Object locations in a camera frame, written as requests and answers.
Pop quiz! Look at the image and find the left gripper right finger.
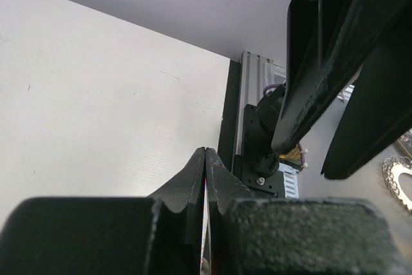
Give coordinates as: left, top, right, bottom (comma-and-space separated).
205, 148, 411, 274

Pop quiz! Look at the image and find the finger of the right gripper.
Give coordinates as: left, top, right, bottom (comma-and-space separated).
272, 0, 411, 152
322, 46, 411, 180

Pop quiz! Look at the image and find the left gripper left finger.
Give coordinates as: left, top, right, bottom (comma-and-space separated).
1, 147, 206, 274

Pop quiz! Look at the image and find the metal key holder red handle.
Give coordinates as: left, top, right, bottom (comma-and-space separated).
381, 126, 412, 213

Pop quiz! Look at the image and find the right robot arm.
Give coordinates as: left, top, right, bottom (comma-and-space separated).
246, 0, 411, 180

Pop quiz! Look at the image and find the right white cable duct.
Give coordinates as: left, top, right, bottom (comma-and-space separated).
279, 163, 299, 199

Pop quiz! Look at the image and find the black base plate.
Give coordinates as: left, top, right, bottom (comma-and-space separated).
218, 60, 285, 198

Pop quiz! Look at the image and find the front aluminium rail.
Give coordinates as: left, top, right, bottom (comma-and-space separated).
234, 50, 286, 155

